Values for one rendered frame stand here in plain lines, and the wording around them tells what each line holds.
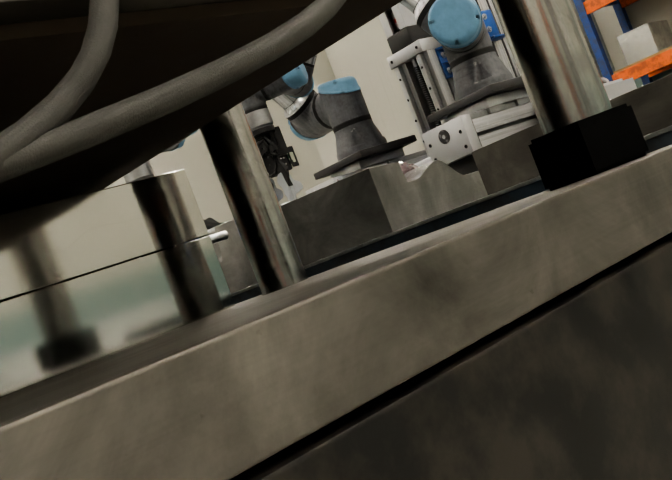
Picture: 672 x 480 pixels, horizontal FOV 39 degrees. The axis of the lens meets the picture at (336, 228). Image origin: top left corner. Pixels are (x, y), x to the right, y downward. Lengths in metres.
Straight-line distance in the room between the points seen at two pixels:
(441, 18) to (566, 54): 1.42
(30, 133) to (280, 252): 0.67
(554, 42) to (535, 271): 0.26
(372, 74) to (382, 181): 7.59
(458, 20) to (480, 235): 1.67
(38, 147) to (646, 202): 0.47
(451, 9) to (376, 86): 6.92
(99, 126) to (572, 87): 0.47
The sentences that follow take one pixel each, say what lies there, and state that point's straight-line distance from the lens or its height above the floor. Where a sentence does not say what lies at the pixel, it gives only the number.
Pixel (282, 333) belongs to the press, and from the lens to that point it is 0.45.
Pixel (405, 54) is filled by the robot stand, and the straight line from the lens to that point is 2.61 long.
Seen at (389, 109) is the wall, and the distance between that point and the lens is 9.06.
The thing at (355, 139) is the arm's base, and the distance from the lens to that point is 2.68.
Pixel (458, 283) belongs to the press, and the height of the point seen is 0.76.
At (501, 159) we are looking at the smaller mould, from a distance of 1.42.
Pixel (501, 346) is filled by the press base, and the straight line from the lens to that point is 0.56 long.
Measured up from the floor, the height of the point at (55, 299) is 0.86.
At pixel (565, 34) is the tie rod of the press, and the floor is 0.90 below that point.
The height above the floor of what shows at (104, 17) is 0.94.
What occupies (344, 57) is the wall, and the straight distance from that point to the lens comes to 9.36.
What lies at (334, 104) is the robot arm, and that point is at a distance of 2.70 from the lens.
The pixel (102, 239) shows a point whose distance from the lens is 1.07.
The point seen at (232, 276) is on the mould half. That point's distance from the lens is 1.84.
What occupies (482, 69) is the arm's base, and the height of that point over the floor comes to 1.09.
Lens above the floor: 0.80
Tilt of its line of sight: 1 degrees up
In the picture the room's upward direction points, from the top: 21 degrees counter-clockwise
